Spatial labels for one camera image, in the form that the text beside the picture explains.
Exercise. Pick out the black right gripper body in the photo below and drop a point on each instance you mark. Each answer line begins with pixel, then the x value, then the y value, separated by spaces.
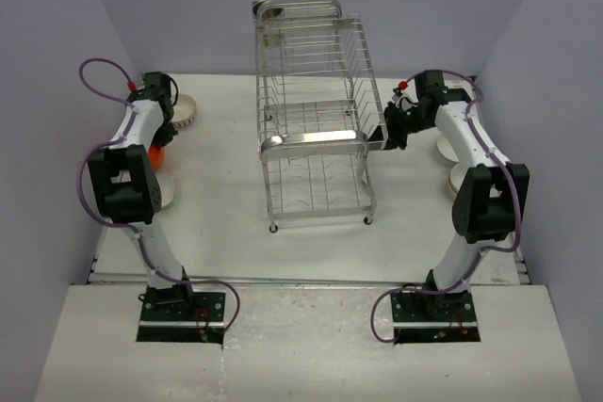
pixel 399 124

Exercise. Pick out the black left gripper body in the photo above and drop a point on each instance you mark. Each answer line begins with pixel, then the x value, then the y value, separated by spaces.
pixel 165 132

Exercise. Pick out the black and white striped bowl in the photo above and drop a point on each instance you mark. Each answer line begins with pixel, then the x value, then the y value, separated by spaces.
pixel 184 112

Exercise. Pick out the orange bowl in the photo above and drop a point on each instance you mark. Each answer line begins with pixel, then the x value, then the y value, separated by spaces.
pixel 156 157

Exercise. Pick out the cream flower pattern bowl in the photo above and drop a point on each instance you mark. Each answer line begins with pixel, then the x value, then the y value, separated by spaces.
pixel 456 178

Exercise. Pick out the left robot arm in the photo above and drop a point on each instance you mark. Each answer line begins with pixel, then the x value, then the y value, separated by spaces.
pixel 127 193

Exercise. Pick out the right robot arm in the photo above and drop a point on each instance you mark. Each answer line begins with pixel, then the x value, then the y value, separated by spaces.
pixel 488 210

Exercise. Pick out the stainless steel dish rack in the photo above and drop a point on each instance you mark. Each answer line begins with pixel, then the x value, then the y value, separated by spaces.
pixel 317 103

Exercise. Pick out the metal cutlery holder cup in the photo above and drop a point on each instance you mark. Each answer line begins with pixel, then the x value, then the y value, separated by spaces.
pixel 266 23

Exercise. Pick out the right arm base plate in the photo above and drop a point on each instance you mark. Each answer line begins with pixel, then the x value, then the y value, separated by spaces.
pixel 423 319

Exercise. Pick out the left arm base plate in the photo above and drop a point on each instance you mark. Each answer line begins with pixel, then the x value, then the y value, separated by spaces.
pixel 200 321

